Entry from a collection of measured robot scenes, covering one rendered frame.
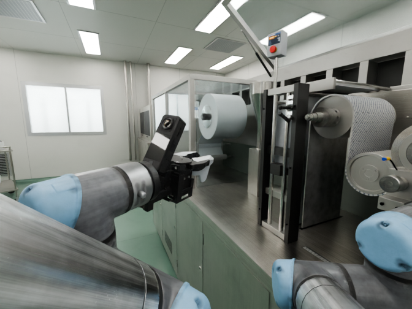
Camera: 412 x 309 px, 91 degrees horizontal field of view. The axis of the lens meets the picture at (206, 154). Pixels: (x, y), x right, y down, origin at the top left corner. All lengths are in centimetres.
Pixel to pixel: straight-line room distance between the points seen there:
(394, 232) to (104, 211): 39
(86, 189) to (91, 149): 547
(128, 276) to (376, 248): 34
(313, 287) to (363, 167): 47
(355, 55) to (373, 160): 58
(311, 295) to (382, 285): 13
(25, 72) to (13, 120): 104
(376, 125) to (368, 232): 53
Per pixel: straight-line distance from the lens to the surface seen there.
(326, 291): 35
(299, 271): 40
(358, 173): 76
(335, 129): 80
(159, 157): 37
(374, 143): 88
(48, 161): 592
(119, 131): 570
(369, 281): 44
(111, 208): 30
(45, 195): 27
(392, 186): 64
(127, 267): 19
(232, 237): 81
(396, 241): 39
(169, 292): 24
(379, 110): 89
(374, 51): 115
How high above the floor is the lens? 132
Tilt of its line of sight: 9 degrees down
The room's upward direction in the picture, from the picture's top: straight up
